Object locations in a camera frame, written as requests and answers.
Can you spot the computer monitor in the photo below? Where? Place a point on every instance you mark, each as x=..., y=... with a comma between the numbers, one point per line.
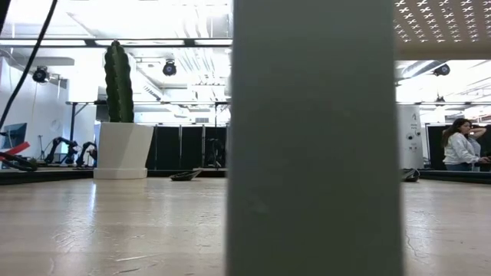
x=16, y=135

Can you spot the wooden work table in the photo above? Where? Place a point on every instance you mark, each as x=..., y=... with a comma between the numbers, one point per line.
x=452, y=177

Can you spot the small black ceiling fixture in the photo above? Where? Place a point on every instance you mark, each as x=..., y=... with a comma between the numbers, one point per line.
x=440, y=99

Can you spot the black ceiling spotlight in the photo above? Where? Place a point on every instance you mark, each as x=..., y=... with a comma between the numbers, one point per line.
x=40, y=74
x=169, y=69
x=442, y=70

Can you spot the green cactus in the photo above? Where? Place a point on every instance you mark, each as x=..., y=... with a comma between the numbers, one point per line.
x=119, y=84

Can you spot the black curved object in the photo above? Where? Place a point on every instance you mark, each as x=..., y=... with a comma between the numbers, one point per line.
x=19, y=164

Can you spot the red object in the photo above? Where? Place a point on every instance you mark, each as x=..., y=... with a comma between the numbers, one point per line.
x=18, y=148

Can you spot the white cylindrical kiosk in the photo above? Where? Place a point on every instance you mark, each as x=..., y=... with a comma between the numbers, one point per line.
x=410, y=130

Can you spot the black teardrop plate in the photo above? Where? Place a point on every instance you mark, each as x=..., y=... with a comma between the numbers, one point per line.
x=186, y=176
x=411, y=175

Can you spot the black background robot arm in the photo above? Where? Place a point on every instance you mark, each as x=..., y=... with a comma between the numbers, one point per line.
x=86, y=149
x=57, y=145

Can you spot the white perforated metal tray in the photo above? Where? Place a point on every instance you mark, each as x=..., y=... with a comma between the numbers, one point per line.
x=314, y=134

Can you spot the white planter pot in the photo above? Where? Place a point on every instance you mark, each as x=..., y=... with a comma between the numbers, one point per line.
x=122, y=149

